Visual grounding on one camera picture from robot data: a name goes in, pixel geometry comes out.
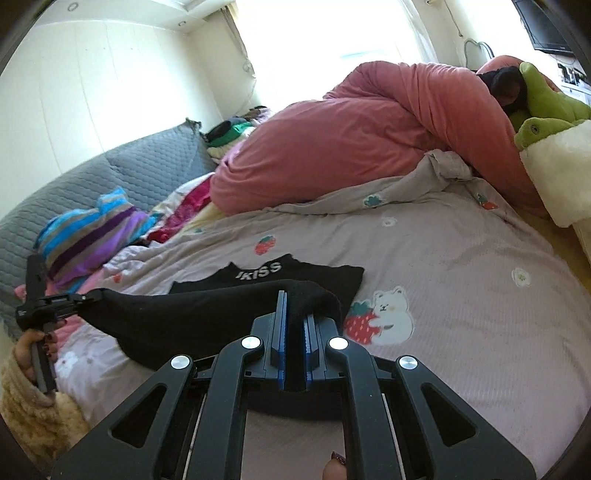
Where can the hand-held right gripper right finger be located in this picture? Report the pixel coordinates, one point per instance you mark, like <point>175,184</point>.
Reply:
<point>310,344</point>

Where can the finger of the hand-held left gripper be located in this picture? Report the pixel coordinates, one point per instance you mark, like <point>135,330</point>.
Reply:
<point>90,300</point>

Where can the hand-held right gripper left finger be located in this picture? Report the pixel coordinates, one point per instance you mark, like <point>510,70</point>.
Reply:
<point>280,337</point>

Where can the black t-shirt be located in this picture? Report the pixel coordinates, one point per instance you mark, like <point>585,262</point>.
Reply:
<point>161,314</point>

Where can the person's left forearm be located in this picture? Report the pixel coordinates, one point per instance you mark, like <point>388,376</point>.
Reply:
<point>27,415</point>

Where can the pile of folded clothes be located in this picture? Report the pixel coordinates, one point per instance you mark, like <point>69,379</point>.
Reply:
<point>228,134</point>

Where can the person's left hand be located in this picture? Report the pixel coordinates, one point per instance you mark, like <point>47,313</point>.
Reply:
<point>25,346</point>

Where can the person's right hand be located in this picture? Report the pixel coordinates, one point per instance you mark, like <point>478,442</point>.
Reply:
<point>333,468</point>

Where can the striped blue purple cloth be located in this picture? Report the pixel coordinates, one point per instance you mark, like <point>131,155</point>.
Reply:
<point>87,235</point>

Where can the grey quilted headboard cushion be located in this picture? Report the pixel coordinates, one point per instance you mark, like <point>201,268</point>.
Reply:
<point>92,175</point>

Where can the magenta floral cloth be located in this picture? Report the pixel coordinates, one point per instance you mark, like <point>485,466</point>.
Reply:
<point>184,207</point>

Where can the lilac strawberry print blanket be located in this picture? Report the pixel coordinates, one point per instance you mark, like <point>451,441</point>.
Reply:
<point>461,323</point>

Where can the pink duvet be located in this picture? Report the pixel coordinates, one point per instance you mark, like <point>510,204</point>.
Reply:
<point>369,138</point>

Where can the cream plush blanket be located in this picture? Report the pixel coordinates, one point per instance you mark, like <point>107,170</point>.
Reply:
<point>563,180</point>

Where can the dark fuzzy cloth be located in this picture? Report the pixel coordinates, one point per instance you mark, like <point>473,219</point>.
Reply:
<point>503,87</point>

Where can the green plush toy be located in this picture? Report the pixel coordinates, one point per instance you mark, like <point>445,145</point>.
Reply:
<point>545,101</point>

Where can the cluttered white shelf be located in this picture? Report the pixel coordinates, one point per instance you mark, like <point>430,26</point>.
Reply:
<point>575,76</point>

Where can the black flat screen monitor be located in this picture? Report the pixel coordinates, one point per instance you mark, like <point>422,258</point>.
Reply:
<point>545,25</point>

